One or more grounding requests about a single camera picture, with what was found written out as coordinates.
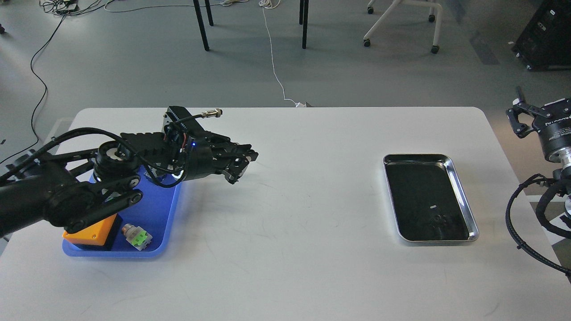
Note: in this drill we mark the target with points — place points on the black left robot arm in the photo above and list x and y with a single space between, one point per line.
88 174

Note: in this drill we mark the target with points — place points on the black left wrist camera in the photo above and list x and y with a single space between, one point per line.
180 126

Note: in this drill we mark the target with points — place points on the silver metal tray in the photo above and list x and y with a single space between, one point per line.
422 186

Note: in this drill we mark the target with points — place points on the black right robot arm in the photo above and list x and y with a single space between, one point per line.
558 185

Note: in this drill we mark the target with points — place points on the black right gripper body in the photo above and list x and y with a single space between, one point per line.
554 132

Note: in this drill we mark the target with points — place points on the orange button enclosure box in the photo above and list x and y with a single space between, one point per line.
97 234

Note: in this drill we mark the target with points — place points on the blue plastic tray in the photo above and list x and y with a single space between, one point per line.
154 213

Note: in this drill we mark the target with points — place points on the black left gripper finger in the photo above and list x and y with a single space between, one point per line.
227 151
232 168

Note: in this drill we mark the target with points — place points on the silver button green contact block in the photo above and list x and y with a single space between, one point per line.
136 236

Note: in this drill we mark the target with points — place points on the black table leg left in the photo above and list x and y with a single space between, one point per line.
200 21

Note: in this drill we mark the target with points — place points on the black table leg right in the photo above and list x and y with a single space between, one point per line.
303 13

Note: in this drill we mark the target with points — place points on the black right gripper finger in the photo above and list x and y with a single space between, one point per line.
520 106

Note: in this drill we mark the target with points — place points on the black equipment case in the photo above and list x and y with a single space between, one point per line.
545 42

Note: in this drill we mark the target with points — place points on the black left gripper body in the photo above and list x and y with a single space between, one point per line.
205 156

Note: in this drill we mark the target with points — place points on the black table leg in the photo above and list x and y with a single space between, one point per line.
303 13
200 21

